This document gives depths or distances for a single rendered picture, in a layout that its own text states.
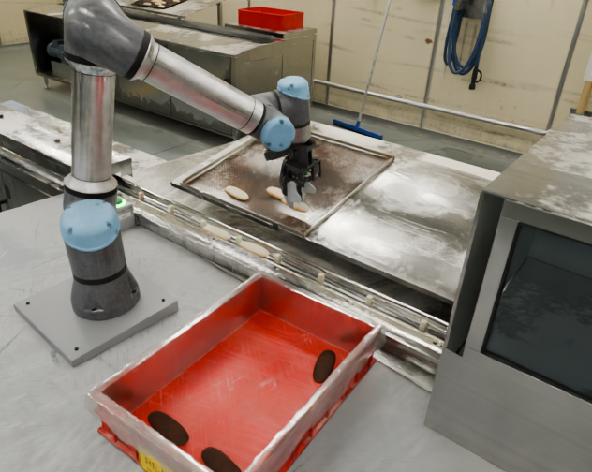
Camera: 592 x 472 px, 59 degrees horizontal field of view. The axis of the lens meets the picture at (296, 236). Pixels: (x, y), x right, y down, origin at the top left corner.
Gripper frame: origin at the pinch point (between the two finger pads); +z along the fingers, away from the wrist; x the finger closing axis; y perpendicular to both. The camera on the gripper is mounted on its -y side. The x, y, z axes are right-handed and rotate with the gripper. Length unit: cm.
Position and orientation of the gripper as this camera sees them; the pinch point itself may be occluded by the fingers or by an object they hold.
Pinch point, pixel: (294, 199)
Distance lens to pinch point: 148.1
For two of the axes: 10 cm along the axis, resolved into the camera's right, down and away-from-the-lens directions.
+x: 6.8, -4.8, 5.6
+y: 7.3, 3.8, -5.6
